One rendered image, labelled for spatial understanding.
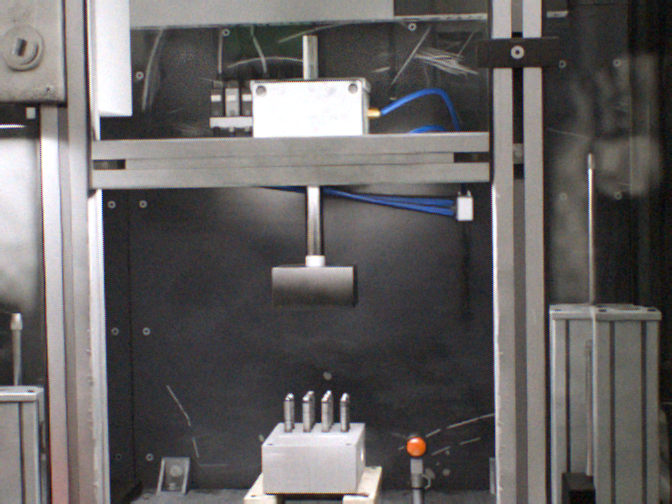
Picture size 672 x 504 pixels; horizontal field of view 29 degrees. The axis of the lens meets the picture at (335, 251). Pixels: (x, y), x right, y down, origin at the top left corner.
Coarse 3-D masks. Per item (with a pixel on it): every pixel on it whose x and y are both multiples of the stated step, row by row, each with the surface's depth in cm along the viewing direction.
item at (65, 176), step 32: (512, 0) 116; (64, 128) 121; (64, 160) 121; (64, 192) 121; (96, 192) 124; (64, 224) 121; (96, 224) 123; (64, 256) 121; (96, 256) 123; (64, 288) 122; (64, 320) 122
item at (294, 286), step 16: (320, 192) 139; (320, 208) 139; (320, 224) 139; (320, 240) 140; (320, 256) 140; (272, 272) 138; (288, 272) 138; (304, 272) 137; (320, 272) 137; (336, 272) 137; (352, 272) 137; (272, 288) 138; (288, 288) 138; (304, 288) 138; (320, 288) 137; (336, 288) 137; (352, 288) 137; (272, 304) 138; (288, 304) 138; (304, 304) 138; (320, 304) 137; (336, 304) 137; (352, 304) 137
